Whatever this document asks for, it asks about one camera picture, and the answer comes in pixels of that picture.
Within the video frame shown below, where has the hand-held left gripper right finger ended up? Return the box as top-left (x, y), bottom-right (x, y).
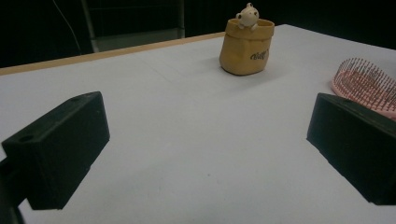
top-left (306, 92), bottom-right (396, 206)

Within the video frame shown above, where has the thin grey cable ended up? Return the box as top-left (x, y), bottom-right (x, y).
top-left (51, 0), bottom-right (83, 56)

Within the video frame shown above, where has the white table board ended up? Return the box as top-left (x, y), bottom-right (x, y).
top-left (0, 23), bottom-right (396, 224)

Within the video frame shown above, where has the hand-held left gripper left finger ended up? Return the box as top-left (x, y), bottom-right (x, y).
top-left (1, 91), bottom-right (110, 211)

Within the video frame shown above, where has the pink hairbrush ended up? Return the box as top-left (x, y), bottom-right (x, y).
top-left (331, 57), bottom-right (396, 121)

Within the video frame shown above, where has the white metal desk frame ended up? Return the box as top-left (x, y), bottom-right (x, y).
top-left (80, 0), bottom-right (187, 53)

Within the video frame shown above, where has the wooden table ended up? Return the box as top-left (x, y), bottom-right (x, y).
top-left (0, 31), bottom-right (226, 77)

